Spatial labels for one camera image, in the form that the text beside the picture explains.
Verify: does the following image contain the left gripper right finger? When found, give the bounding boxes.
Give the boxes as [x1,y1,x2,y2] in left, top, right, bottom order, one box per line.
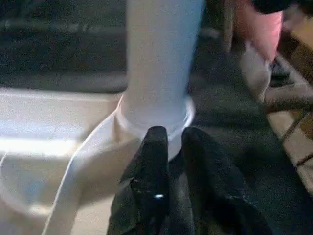
[181,126,272,235]

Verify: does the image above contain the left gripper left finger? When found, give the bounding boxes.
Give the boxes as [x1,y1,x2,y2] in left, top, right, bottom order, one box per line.
[107,126,172,235]

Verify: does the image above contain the white plastic table top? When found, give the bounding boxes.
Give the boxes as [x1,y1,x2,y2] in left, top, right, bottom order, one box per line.
[0,87,196,235]

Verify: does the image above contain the white plastic table leg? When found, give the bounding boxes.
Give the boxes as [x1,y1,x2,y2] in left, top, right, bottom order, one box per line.
[123,0,206,133]

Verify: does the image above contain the black table mat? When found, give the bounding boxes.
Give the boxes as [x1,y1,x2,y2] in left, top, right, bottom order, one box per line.
[0,0,313,235]

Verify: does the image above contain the chrome metal floor frame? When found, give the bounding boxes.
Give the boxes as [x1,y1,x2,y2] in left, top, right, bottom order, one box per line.
[265,94,313,169]

